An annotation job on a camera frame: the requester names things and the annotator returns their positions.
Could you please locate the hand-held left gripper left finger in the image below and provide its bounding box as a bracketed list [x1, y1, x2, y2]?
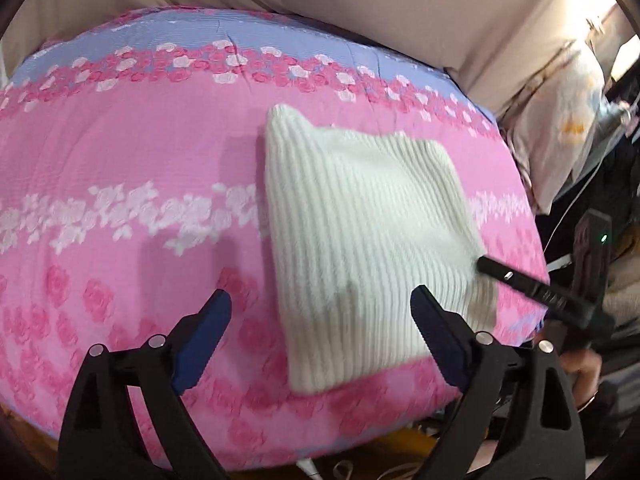
[59, 288, 234, 480]

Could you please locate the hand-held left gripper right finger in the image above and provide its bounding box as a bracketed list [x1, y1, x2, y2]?
[409, 284, 587, 480]

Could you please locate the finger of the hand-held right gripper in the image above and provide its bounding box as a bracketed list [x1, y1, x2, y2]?
[476, 255, 617, 332]

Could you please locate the white red black knit sweater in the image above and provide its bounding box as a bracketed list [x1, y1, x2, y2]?
[262, 103, 499, 395]

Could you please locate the person's right hand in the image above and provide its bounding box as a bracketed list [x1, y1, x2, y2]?
[561, 347, 604, 407]

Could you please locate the person's cream fleece clothing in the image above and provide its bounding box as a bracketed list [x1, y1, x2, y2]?
[602, 240, 640, 326]

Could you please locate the pale floral pillow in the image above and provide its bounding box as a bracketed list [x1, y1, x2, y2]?
[500, 40, 610, 215]

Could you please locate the pink floral bed sheet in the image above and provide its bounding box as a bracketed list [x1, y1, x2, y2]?
[0, 5, 552, 472]

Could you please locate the beige backdrop cloth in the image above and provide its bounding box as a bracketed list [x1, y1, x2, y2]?
[0, 0, 626, 113]

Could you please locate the white cable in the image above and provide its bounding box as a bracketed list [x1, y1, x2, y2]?
[542, 145, 621, 256]

